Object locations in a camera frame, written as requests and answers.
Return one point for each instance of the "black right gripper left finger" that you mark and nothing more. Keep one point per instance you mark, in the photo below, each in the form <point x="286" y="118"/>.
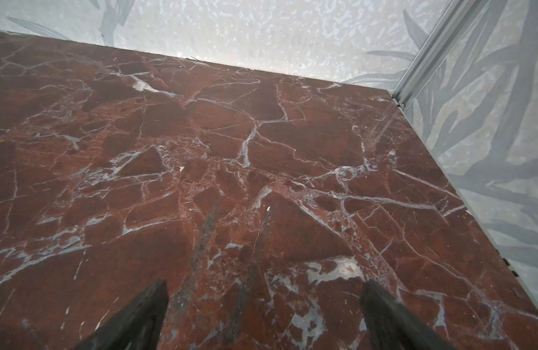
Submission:
<point x="136" y="326"/>

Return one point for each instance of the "aluminium frame post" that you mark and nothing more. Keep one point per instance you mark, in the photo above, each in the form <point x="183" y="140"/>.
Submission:
<point x="454" y="23"/>

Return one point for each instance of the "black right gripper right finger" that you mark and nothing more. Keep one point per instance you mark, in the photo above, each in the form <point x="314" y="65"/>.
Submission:
<point x="392" y="326"/>

